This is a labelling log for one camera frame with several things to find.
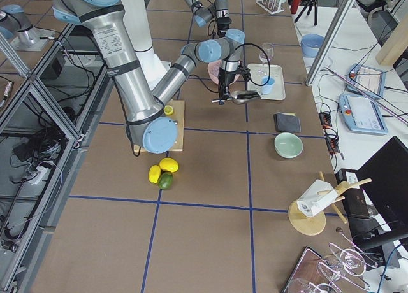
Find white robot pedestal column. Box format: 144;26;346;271
121;0;167;90

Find aluminium frame post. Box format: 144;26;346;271
305;0;355;86

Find yellow lemon upper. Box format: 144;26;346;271
159;157;179;173

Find half lemon slice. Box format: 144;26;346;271
163;105;174;116

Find teach pendant tablet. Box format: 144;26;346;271
339;94;388;135
347;64;386;99

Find blue bowl on desk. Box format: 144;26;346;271
300;34;325;58

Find cream serving tray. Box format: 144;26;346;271
247;64;286;101

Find green lime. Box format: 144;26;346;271
157;172;173;190

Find mint green bowl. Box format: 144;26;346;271
274;132;303;159

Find white carton on stand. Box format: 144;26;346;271
296;180;338;217

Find silver metal ice scoop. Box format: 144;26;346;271
212;90;261;105

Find dark grey folded cloth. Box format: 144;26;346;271
273;112;301;132

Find pink bowl with ice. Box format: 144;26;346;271
207;59;221;85

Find clear wine glass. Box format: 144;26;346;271
256;42;274;76

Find yellow lemon left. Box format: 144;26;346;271
148;165;162;184

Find wooden cup stand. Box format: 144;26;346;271
288;171;372;236

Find yellow lemon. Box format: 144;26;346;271
148;165;162;184
159;157;179;173

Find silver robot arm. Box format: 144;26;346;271
53;0;245;154
184;0;231;38

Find light blue cup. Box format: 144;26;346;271
260;76;275;95

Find near teach pendant tablet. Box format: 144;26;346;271
339;94;388;135

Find far teach pendant tablet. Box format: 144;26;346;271
347;64;386;99

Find white wire cup rack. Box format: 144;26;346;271
255;0;286;15

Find black tripod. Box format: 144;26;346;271
294;0;318;26

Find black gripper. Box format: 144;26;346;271
215;17;231;38
218;59;241;99

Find wooden cutting board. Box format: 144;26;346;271
133;99;185;154

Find upturned wine glasses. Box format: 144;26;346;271
282;240;378;292

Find black monitor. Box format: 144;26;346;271
345;136;407;250

